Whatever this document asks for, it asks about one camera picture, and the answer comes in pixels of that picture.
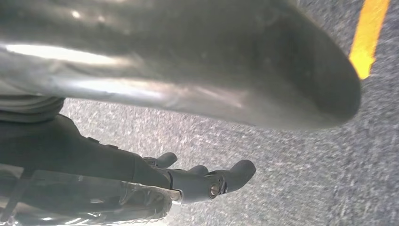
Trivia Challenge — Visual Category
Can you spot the yellow floor tape square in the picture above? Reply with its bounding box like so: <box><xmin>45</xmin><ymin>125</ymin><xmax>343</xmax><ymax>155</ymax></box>
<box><xmin>348</xmin><ymin>0</ymin><xmax>391</xmax><ymax>81</ymax></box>

